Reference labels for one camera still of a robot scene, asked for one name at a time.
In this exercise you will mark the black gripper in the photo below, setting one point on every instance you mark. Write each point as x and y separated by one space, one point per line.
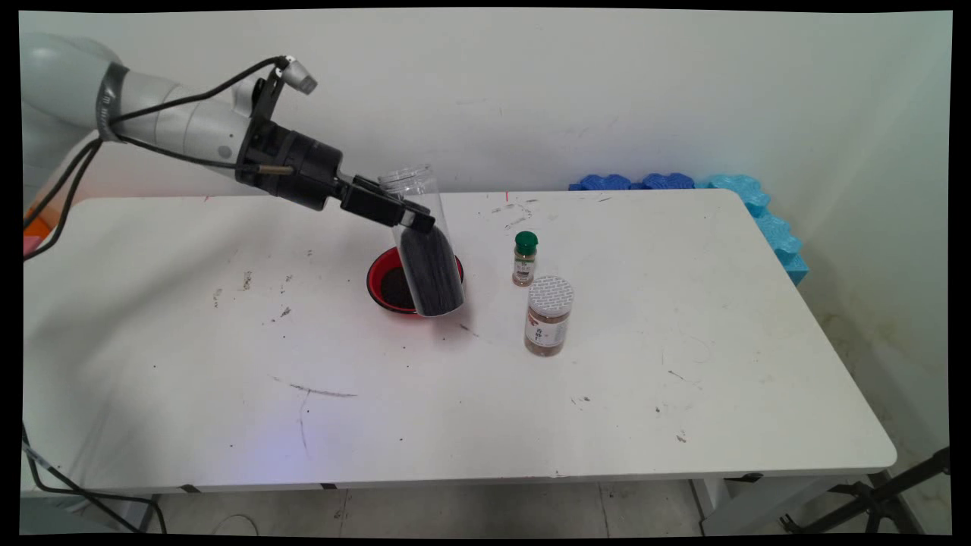
292 163

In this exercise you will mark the clear jar with black seeds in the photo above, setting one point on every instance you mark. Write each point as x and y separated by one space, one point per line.
432 273

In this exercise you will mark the red bowl with black rim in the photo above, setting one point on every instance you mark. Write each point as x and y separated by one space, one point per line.
375 277

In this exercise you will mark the heap of black seeds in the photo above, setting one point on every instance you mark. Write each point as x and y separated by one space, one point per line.
394 287

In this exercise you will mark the spice bottle with green cap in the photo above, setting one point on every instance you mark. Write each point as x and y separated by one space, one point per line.
525 262

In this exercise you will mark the peanut jar with white lid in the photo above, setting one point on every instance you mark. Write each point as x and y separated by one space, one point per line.
548 318

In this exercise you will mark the dark blue foam piece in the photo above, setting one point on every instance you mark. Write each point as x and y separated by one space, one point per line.
603 183
667 181

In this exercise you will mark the orange block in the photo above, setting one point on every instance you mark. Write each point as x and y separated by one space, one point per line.
34 220

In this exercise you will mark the pink block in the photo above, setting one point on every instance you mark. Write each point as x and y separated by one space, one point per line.
30 244

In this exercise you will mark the light blue foam piece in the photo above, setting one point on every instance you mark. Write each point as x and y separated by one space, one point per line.
777 236
796 269
740 191

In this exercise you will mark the black tripod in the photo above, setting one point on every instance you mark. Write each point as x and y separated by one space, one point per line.
880 497

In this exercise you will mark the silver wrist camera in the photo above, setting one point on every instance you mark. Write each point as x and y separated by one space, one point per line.
302 76

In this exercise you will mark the white table leg frame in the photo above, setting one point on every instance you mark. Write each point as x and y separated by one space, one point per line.
758 508
144 512

